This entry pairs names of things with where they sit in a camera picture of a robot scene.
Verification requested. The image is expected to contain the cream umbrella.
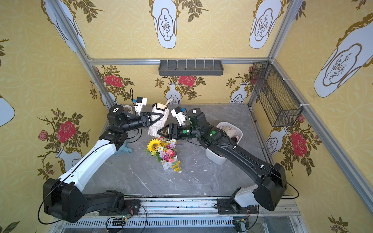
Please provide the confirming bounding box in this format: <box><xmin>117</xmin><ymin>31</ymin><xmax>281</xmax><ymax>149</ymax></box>
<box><xmin>148</xmin><ymin>100</ymin><xmax>172</xmax><ymax>138</ymax></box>

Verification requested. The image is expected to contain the tan umbrella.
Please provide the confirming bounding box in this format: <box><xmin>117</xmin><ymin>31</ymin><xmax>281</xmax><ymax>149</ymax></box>
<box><xmin>222</xmin><ymin>125</ymin><xmax>240</xmax><ymax>140</ymax></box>

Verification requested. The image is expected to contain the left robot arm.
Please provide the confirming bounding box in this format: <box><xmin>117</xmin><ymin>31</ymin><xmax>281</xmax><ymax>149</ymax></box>
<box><xmin>39</xmin><ymin>105</ymin><xmax>164</xmax><ymax>223</ymax></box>

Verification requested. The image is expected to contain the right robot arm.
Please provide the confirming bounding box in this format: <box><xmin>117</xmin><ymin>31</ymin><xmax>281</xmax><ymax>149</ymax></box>
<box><xmin>158</xmin><ymin>108</ymin><xmax>287</xmax><ymax>211</ymax></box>

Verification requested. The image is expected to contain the white plastic storage box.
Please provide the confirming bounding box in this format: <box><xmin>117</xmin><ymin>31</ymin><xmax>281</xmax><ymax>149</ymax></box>
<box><xmin>206</xmin><ymin>121</ymin><xmax>243</xmax><ymax>165</ymax></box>

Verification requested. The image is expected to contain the artificial flower bouquet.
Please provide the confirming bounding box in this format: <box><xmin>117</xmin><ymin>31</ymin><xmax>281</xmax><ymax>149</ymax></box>
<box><xmin>147</xmin><ymin>137</ymin><xmax>181</xmax><ymax>173</ymax></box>

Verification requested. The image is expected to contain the white pot with pebbles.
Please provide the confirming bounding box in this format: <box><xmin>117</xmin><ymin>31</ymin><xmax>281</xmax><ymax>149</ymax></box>
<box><xmin>123</xmin><ymin>105</ymin><xmax>133</xmax><ymax>114</ymax></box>

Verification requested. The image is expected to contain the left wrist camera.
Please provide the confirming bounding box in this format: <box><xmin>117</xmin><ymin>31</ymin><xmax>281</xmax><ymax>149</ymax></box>
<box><xmin>134</xmin><ymin>97</ymin><xmax>148</xmax><ymax>114</ymax></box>

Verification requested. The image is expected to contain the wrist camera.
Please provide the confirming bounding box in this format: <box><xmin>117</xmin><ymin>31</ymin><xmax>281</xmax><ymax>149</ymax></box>
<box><xmin>134</xmin><ymin>97</ymin><xmax>148</xmax><ymax>114</ymax></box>
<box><xmin>171</xmin><ymin>106</ymin><xmax>187</xmax><ymax>126</ymax></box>

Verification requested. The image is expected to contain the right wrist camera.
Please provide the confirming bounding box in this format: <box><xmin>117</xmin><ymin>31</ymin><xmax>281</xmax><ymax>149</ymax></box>
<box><xmin>171</xmin><ymin>106</ymin><xmax>187</xmax><ymax>126</ymax></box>

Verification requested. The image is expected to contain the grey wall shelf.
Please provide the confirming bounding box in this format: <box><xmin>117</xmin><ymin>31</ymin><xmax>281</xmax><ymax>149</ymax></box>
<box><xmin>158</xmin><ymin>59</ymin><xmax>224</xmax><ymax>76</ymax></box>

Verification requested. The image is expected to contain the black wire mesh basket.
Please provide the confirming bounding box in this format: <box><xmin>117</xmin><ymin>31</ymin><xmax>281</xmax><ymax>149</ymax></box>
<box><xmin>254</xmin><ymin>62</ymin><xmax>303</xmax><ymax>127</ymax></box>

